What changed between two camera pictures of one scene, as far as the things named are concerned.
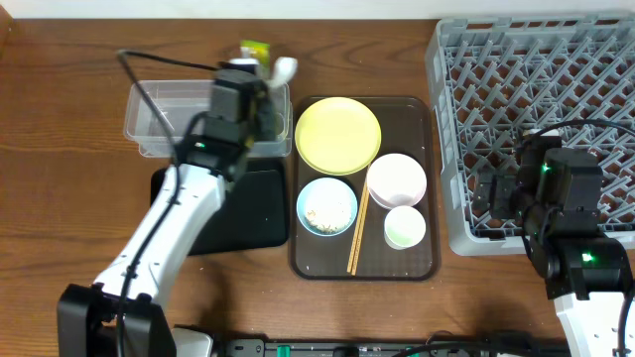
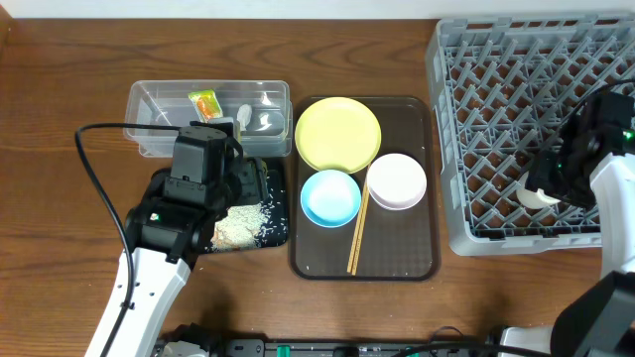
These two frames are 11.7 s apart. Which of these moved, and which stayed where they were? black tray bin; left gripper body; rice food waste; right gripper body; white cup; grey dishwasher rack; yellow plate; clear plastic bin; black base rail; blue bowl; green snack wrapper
Moved: green snack wrapper; right gripper body; left gripper body; rice food waste; blue bowl; white cup
Stayed: black base rail; grey dishwasher rack; clear plastic bin; black tray bin; yellow plate
